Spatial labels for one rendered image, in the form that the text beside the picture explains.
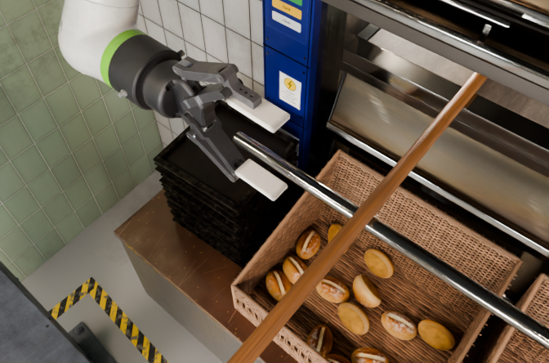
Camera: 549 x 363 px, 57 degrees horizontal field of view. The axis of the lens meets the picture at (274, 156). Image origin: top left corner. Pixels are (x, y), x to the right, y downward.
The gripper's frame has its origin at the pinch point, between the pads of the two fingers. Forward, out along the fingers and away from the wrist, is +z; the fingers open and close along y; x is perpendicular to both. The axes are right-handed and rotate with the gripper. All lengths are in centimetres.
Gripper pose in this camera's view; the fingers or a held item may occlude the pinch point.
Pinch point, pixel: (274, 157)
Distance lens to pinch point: 61.6
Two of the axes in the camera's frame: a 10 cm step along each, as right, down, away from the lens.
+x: -6.4, 6.0, -4.7
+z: 7.6, 5.1, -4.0
